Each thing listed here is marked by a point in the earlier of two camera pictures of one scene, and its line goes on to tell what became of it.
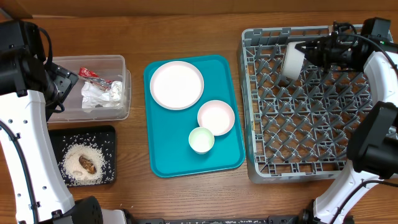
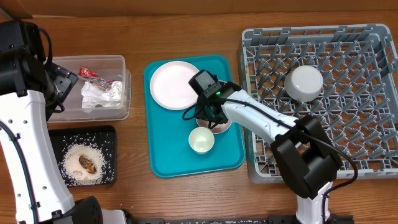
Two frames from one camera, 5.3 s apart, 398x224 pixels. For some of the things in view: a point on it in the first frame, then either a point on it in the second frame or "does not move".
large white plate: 176,85 does not move
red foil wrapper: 94,79 does not move
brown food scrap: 87,164 does not move
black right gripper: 320,49 to 199,113
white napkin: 92,96 does not move
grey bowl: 293,62 to 304,83
